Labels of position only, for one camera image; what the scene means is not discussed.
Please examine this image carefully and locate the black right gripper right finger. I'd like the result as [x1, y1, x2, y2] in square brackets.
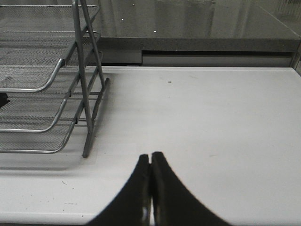
[151, 152, 230, 226]

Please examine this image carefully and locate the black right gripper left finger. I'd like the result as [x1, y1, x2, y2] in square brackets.
[87, 154, 151, 226]

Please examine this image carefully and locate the red emergency push button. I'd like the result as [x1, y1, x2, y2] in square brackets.
[0, 92, 10, 108]

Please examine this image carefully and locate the grey stone counter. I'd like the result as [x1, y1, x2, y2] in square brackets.
[96, 0, 301, 68]

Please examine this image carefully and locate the silver wire rack frame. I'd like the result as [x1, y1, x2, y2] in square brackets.
[72, 0, 110, 158]

